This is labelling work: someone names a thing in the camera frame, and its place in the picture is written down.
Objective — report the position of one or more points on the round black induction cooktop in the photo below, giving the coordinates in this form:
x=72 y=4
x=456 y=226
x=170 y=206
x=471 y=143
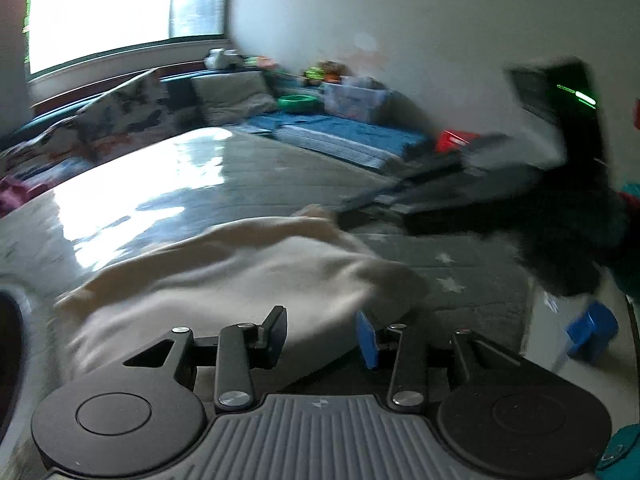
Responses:
x=13 y=340

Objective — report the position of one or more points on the red plastic item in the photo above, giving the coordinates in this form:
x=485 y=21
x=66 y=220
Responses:
x=454 y=140

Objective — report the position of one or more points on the blue corner sofa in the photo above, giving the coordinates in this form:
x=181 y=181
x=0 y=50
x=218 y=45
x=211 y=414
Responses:
x=183 y=102

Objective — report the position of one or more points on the cream white garment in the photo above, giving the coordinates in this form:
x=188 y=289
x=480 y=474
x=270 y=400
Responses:
x=234 y=273

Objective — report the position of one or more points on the window with green frame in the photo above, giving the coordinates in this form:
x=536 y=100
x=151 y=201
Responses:
x=60 y=32

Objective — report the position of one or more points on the grey plain cushion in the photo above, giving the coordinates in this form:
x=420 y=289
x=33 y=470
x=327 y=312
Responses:
x=233 y=97

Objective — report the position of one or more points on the right butterfly cushion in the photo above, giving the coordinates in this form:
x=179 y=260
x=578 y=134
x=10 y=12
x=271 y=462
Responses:
x=139 y=105

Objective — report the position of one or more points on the green plastic bowl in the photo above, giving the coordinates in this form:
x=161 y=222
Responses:
x=299 y=104

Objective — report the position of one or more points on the butterfly cushion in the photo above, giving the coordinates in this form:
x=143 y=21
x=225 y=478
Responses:
x=139 y=105
x=61 y=142

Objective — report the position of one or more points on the left butterfly cushion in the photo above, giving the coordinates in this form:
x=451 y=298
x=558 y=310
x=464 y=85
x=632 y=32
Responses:
x=61 y=142

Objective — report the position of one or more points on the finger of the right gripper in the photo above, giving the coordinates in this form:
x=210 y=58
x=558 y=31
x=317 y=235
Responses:
x=463 y=164
x=377 y=206

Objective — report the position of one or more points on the clear plastic storage box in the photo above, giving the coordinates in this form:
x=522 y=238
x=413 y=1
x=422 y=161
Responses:
x=368 y=105

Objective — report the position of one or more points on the colourful plush toys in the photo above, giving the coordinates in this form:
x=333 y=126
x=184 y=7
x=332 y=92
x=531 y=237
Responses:
x=314 y=75

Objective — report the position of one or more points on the pink cloth on sofa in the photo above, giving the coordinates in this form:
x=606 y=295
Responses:
x=15 y=193

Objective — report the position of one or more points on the white plush toy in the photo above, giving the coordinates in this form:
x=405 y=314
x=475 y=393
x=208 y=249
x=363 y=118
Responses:
x=223 y=59

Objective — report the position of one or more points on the blue sofa blanket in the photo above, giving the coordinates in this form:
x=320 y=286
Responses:
x=378 y=148

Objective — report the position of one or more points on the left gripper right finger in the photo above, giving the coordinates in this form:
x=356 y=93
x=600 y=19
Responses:
x=396 y=353

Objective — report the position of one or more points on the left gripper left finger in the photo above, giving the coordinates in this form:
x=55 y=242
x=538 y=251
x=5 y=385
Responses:
x=242 y=348

